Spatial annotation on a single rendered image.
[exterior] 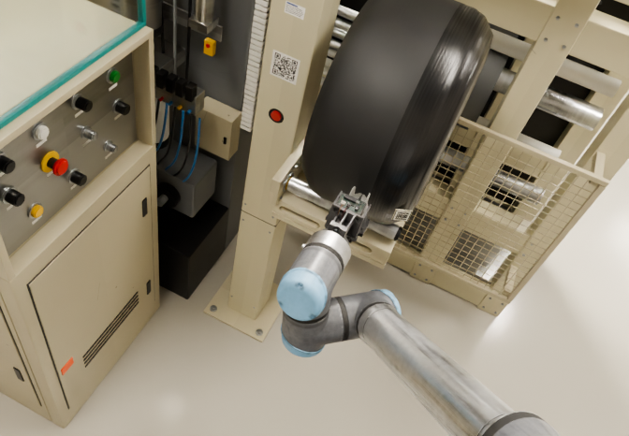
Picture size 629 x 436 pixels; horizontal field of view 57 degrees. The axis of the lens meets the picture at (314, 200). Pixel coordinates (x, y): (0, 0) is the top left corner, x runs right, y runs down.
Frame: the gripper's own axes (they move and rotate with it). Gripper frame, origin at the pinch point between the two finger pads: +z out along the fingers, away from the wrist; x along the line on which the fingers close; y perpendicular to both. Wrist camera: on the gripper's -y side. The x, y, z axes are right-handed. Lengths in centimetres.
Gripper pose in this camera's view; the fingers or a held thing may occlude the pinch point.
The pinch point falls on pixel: (359, 199)
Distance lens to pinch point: 133.3
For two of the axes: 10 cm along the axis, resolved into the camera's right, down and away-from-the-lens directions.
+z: 3.8, -5.5, 7.5
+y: 2.3, -7.2, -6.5
